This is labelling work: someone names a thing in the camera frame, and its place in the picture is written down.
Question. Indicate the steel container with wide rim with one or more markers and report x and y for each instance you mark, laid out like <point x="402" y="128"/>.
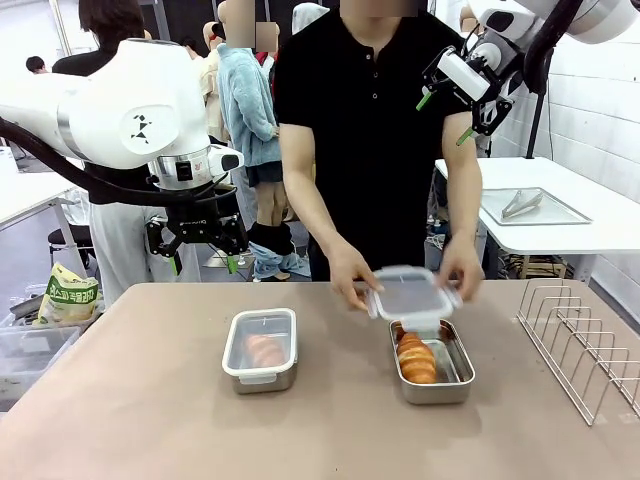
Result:
<point x="265" y="386"/>
<point x="435" y="395"/>

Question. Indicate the person's left forearm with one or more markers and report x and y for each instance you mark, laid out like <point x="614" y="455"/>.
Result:
<point x="465" y="210"/>

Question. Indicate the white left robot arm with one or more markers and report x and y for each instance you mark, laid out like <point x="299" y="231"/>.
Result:
<point x="125" y="100"/>

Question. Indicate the golden croissant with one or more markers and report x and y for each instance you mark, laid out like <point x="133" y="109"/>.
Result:
<point x="262" y="350"/>
<point x="415" y="360"/>

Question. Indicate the metal tongs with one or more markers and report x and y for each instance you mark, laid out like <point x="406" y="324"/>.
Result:
<point x="522" y="204"/>

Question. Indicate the mannequin in beige shirt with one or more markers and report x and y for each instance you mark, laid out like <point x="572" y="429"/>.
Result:
<point x="212" y="90"/>

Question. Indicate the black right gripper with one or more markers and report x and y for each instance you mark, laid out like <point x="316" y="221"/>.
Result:
<point x="495" y="86"/>

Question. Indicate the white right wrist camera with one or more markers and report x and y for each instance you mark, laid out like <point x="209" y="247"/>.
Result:
<point x="462" y="75"/>

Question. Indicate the bystander with black hair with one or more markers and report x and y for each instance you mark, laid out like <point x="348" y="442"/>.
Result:
<point x="37" y="65"/>

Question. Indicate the black stand pole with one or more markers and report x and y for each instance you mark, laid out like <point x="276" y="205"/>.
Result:
<point x="534" y="130"/>

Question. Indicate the clear plastic clip lid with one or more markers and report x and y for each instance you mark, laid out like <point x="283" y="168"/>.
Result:
<point x="410" y="295"/>
<point x="265" y="320"/>

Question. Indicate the person in black shirt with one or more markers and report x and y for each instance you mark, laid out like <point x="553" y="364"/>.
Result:
<point x="370" y="125"/>

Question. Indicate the mannequin in blue fleece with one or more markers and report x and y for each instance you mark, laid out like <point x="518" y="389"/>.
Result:
<point x="242" y="100"/>

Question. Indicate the green yellow snack bag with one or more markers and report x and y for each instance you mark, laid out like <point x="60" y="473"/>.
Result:
<point x="70" y="300"/>

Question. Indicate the person's right forearm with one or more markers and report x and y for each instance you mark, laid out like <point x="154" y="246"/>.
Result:
<point x="320" y="215"/>

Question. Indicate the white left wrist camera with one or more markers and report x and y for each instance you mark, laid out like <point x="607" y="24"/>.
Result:
<point x="225" y="161"/>

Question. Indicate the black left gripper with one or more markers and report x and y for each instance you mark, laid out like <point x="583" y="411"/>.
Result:
<point x="192" y="224"/>

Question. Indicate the white desk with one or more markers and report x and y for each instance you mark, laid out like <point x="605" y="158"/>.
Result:
<point x="30" y="190"/>

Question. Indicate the white rectangular table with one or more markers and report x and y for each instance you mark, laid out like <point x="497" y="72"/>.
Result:
<point x="540" y="235"/>

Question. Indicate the perforated metal baking tray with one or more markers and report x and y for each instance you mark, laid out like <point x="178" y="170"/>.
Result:
<point x="560" y="212"/>

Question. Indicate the bystander in white trousers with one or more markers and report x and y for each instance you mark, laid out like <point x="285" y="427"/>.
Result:
<point x="125" y="250"/>

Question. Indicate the person's left hand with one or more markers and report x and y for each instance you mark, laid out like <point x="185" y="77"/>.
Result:
<point x="465" y="270"/>

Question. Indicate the person's right hand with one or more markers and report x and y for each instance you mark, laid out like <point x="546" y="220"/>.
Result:
<point x="352" y="275"/>

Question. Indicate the black office chair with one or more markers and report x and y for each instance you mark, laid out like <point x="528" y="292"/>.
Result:
<point x="70" y="245"/>

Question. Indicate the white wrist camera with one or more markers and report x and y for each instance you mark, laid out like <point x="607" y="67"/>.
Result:
<point x="225" y="161"/>
<point x="462" y="75"/>

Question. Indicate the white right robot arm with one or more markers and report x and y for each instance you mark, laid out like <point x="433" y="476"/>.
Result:
<point x="600" y="20"/>

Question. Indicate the clear plastic storage bin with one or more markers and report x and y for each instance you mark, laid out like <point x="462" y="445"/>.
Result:
<point x="35" y="360"/>

